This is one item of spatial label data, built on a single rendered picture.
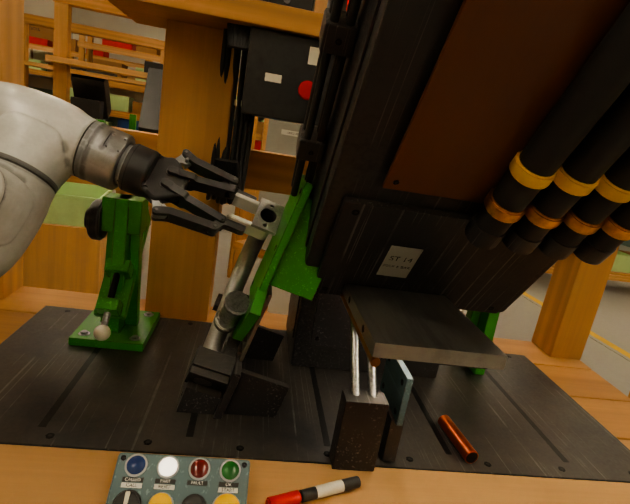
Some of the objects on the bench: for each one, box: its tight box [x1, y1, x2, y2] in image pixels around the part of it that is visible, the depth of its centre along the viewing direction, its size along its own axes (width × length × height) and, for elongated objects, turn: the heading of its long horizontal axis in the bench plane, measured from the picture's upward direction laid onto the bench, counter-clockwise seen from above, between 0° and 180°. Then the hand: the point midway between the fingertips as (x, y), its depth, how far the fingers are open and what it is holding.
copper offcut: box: [438, 415, 478, 463], centre depth 73 cm, size 9×2×2 cm, turn 161°
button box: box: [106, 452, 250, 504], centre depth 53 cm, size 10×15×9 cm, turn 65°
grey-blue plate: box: [379, 359, 414, 462], centre depth 69 cm, size 10×2×14 cm, turn 155°
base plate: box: [0, 305, 630, 484], centre depth 85 cm, size 42×110×2 cm, turn 65°
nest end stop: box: [184, 365, 230, 391], centre depth 71 cm, size 4×7×6 cm, turn 65°
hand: (251, 217), depth 74 cm, fingers open, 3 cm apart
